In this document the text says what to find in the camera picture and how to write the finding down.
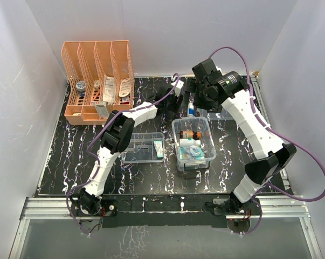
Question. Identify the teal bandage packet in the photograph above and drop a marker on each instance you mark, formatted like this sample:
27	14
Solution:
191	152

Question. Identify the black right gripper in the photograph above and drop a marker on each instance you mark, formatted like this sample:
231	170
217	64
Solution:
192	86

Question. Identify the clear plastic box lid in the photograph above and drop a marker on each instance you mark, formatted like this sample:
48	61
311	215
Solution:
223	115

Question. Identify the white paper packet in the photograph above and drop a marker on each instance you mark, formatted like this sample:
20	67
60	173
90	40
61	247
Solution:
109	90

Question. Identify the white medicine box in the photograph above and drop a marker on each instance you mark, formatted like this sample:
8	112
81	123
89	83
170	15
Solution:
102	108

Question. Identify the white gauze packet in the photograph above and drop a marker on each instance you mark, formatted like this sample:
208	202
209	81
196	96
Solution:
158	145

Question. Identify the aluminium frame rail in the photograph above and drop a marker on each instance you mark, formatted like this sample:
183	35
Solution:
164	210

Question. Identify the round blue white tin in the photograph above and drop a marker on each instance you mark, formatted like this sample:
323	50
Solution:
81	88

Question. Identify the white green medicine bottle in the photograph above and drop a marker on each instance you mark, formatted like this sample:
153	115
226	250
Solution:
189	142

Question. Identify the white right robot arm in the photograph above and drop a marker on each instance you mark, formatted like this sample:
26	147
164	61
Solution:
270	152

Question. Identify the orange plastic file organizer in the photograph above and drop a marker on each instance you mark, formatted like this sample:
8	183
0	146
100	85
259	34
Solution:
90	61

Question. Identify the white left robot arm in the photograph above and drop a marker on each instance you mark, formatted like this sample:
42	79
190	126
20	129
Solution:
115	137

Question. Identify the brown medicine bottle orange cap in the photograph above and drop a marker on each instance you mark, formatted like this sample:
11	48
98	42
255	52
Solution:
188	134

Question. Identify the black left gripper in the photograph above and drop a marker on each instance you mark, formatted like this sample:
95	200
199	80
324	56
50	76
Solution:
177	101

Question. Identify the white blue bandage roll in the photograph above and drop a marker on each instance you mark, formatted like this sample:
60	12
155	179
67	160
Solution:
190	111

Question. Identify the clear plastic storage box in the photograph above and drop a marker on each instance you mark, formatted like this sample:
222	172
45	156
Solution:
207	145

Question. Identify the clear divided tray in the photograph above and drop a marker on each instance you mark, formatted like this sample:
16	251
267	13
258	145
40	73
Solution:
141	148

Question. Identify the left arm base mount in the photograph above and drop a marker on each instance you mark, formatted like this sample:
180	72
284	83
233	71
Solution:
88	205

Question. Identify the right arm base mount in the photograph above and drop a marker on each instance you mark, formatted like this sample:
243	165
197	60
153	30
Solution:
238	214

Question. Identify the beige blister pack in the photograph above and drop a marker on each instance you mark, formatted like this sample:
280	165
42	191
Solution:
125	88

